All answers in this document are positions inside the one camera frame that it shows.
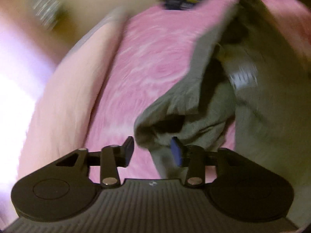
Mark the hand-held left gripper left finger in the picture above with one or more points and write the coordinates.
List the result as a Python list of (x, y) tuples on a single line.
[(130, 151)]

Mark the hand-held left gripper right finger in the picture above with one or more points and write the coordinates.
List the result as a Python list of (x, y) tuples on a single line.
[(176, 153)]

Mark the olive green garment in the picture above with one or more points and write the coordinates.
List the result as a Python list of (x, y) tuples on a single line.
[(255, 126)]

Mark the pink and grey duvet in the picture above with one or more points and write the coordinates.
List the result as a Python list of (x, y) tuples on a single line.
[(73, 102)]

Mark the pink floral blanket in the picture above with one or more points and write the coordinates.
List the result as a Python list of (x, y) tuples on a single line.
[(150, 65)]

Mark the white curtain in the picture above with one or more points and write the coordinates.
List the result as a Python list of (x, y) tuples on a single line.
[(14, 89)]

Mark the radiator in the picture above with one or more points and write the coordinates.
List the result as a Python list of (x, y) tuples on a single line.
[(45, 9)]

